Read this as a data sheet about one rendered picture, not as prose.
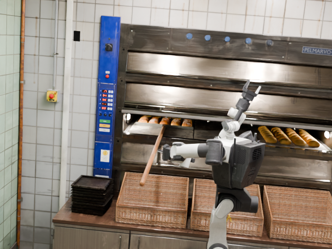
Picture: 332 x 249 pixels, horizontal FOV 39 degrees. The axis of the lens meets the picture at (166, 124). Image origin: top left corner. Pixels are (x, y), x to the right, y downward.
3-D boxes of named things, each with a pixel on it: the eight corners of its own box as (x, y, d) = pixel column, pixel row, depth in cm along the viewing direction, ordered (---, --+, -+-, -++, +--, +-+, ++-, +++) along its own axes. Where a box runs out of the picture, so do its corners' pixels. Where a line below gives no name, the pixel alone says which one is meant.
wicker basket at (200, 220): (190, 208, 409) (193, 177, 404) (256, 214, 405) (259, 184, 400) (188, 230, 361) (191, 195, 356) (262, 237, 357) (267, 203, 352)
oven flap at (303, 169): (121, 163, 407) (123, 140, 410) (330, 182, 397) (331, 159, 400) (120, 162, 402) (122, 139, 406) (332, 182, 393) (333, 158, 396)
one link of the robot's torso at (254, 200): (255, 209, 323) (258, 185, 319) (257, 216, 310) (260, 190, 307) (214, 205, 324) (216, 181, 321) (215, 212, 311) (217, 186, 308)
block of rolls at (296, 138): (257, 130, 470) (257, 124, 469) (305, 134, 467) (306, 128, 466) (266, 143, 410) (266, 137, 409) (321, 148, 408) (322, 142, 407)
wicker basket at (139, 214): (122, 201, 411) (124, 171, 406) (186, 207, 409) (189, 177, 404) (113, 223, 364) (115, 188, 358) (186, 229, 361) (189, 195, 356)
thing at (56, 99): (48, 100, 402) (49, 88, 400) (60, 101, 401) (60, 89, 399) (45, 101, 394) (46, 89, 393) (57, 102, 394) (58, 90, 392)
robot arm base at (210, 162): (209, 167, 300) (226, 166, 294) (199, 163, 290) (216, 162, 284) (211, 144, 304) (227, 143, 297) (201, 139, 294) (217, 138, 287)
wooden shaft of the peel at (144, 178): (144, 187, 268) (144, 182, 268) (139, 186, 268) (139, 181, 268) (165, 129, 436) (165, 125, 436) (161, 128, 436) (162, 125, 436)
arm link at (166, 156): (160, 145, 341) (174, 148, 333) (169, 143, 348) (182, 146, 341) (159, 161, 343) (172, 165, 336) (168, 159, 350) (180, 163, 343)
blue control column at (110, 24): (122, 191, 612) (133, 23, 572) (134, 192, 611) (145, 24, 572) (88, 260, 422) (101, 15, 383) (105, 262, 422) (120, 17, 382)
